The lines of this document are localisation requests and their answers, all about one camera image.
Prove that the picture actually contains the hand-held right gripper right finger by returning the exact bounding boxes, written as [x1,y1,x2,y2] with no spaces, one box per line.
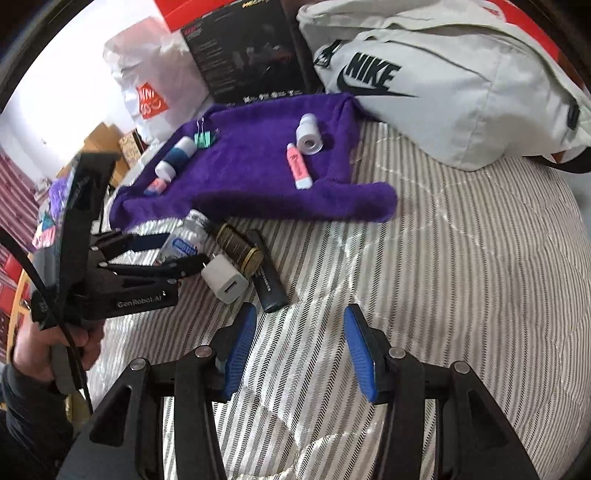
[342,304,541,480]

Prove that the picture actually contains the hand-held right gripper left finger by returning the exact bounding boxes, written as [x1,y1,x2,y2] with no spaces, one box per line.
[58,302,258,480]

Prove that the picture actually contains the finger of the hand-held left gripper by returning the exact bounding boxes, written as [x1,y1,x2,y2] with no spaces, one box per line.
[99,252,212,283]
[92,231,170,259]

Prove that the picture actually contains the white charger plug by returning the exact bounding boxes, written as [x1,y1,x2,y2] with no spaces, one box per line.
[200,254,253,305]

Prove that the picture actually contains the white and blue cylinder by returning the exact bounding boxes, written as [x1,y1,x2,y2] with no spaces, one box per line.
[154,137,198,181]

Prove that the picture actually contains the green binder clip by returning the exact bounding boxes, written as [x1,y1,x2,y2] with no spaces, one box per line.
[193,117,221,150]

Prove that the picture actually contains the pink highlighter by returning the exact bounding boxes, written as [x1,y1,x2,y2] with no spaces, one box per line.
[286,141,313,190]

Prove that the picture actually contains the white tape roll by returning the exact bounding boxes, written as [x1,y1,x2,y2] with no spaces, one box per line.
[295,130,325,156]

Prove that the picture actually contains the person's left forearm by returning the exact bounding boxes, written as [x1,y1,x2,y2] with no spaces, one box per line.
[0,364,77,480]

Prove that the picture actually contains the person's left hand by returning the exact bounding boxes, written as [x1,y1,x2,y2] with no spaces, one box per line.
[11,318,105,385]

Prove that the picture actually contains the clear plastic bottle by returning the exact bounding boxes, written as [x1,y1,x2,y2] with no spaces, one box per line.
[158,209,214,267]

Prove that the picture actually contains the brown and gold tube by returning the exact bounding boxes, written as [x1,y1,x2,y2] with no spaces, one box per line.
[214,222,264,280]

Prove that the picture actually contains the black tube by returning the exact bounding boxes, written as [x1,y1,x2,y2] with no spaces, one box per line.
[245,229,293,315]

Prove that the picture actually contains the purple fluffy toy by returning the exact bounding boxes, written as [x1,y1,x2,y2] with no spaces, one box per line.
[45,177,71,219]

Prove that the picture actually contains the patterned brown box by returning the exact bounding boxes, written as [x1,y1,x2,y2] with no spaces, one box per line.
[119,131,142,163]

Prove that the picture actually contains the purple towel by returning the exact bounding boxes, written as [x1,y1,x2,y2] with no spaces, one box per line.
[110,91,399,230]

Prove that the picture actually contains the white plastic shopping bag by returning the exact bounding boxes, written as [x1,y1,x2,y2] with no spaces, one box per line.
[103,16,214,145]

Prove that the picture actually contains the black headset box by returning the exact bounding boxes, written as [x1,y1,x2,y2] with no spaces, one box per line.
[181,0,308,105]

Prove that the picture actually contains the red gift bag gold print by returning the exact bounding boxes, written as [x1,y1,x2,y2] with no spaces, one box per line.
[157,0,243,34]

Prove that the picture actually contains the grey waist bag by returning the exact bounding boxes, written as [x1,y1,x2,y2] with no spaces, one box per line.
[295,0,591,175]

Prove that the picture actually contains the light wooden frame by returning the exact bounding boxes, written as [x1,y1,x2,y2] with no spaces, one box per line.
[56,122,131,185]

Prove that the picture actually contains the red paper bag white handles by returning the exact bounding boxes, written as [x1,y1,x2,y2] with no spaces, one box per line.
[478,0,568,65]

